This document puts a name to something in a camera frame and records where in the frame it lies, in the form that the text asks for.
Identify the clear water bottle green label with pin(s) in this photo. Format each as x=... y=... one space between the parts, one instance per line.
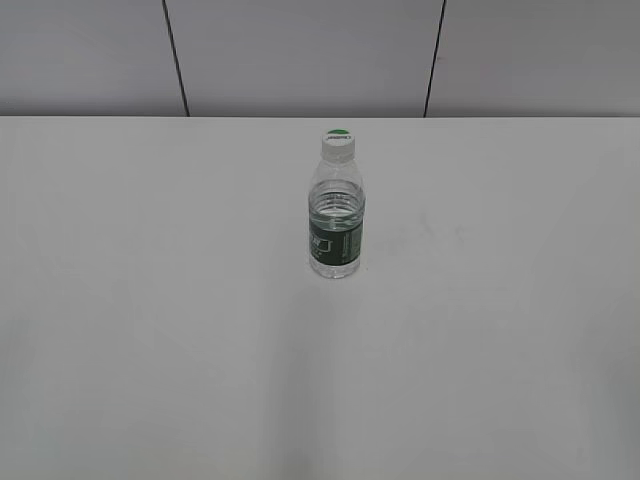
x=336 y=208

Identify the white green bottle cap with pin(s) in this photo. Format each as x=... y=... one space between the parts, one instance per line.
x=338 y=143

